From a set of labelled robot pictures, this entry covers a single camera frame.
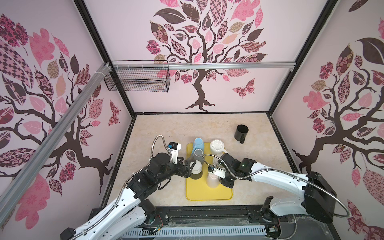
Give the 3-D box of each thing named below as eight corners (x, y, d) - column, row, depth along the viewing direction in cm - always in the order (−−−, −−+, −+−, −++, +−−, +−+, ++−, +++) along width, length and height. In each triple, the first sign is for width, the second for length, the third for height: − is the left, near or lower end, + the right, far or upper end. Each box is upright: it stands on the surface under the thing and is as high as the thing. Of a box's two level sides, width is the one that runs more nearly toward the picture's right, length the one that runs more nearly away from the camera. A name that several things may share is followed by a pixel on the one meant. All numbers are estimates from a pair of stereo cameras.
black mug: (236, 144, 103) (238, 137, 96) (233, 132, 110) (235, 124, 103) (247, 144, 103) (251, 137, 96) (244, 132, 110) (247, 124, 103)
